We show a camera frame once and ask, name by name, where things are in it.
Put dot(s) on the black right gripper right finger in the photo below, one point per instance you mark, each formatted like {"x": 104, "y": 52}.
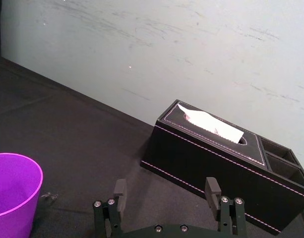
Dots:
{"x": 217, "y": 202}

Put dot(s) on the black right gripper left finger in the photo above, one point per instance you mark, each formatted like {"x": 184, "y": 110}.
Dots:
{"x": 118, "y": 202}

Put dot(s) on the black leather tissue box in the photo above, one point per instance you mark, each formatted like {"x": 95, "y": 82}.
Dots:
{"x": 223, "y": 171}

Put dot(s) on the black table cloth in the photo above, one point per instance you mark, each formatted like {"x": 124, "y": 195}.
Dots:
{"x": 75, "y": 148}

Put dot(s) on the white tissue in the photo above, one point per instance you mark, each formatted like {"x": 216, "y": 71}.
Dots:
{"x": 211, "y": 122}

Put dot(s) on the purple plastic cup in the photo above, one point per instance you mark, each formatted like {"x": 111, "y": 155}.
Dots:
{"x": 14, "y": 193}

